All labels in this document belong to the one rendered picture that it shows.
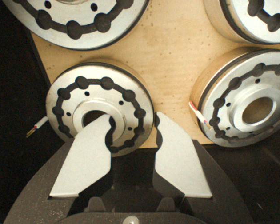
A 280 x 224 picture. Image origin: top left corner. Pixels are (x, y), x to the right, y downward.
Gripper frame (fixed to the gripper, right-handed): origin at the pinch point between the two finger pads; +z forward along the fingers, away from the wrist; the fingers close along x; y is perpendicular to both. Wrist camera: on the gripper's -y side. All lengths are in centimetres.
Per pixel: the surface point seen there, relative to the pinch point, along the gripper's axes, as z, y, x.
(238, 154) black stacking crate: 0.1, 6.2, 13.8
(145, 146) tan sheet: 2.2, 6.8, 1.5
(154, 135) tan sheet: 2.2, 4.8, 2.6
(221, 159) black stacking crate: -0.4, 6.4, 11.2
